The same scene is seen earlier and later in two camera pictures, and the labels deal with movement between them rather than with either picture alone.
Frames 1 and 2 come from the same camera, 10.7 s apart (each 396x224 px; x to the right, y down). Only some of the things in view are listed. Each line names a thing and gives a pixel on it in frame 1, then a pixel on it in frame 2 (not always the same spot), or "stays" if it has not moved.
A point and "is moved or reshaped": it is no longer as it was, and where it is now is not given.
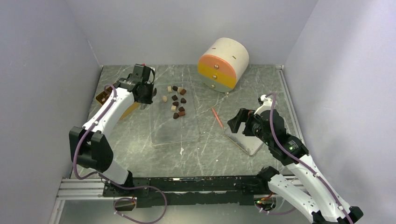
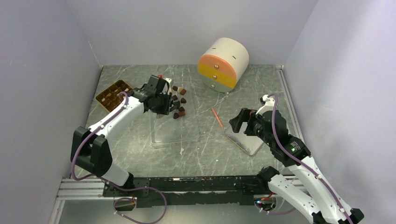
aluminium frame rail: (78, 189) stays
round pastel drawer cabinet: (222, 62) stays
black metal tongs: (143, 106) is moved or reshaped
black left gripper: (147, 100) → (165, 110)
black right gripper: (243, 115) stays
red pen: (217, 117) stays
